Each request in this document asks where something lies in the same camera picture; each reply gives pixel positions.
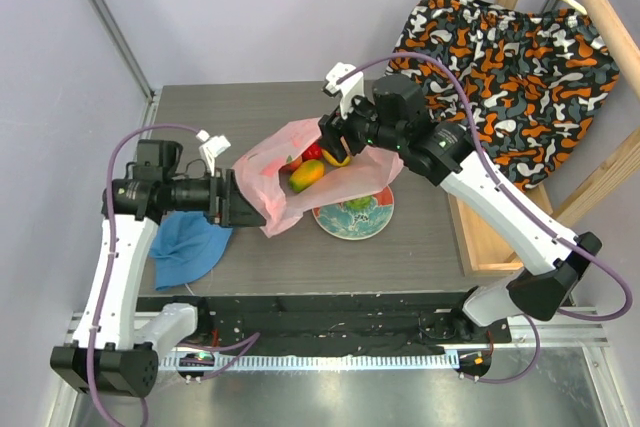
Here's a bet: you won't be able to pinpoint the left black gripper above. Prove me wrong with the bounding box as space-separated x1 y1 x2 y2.
164 167 266 227

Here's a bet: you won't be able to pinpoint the yellow orange fake mango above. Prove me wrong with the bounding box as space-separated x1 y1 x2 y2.
289 159 325 193

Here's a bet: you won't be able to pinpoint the pink plastic bag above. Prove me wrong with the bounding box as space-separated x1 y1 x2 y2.
233 118 403 237

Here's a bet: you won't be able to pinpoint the blue bucket hat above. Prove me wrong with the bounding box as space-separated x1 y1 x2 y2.
149 212 234 291

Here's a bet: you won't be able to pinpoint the green fake fruit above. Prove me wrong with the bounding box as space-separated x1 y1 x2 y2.
343 196 373 212

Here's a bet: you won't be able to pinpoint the red teal floral plate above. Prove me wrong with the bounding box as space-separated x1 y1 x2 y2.
312 186 395 241

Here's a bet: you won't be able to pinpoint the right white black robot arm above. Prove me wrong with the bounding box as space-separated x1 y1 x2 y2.
319 74 602 342

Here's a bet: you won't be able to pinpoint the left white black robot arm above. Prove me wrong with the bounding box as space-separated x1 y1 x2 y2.
50 131 266 399

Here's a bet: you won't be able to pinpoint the yellow fake fruit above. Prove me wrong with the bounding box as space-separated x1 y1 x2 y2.
321 149 351 168

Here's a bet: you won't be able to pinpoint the peach coloured fake fruit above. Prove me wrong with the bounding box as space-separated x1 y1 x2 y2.
281 156 303 173

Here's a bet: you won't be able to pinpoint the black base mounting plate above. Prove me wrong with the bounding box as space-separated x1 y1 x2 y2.
137 294 516 356

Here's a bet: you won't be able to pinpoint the orange camouflage patterned shorts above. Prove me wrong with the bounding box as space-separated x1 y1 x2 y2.
395 0 620 191

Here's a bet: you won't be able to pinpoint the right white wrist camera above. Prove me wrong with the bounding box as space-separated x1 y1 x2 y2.
323 62 365 119

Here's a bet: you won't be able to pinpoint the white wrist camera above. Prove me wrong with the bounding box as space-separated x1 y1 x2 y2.
196 130 231 176
323 62 365 119

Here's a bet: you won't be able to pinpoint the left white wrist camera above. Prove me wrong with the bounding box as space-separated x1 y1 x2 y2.
196 130 231 176

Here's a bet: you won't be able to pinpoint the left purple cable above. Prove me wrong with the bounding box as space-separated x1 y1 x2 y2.
84 124 261 427

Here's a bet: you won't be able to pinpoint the purple cable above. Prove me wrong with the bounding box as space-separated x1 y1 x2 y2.
84 124 261 427
337 51 634 386

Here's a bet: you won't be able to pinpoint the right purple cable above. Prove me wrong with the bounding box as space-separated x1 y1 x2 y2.
337 51 634 386

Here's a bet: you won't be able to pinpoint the wooden clothes rack frame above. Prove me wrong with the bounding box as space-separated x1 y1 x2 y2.
447 0 640 279

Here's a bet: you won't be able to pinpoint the aluminium rail with slotted strip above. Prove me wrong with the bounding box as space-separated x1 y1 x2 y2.
62 309 611 373

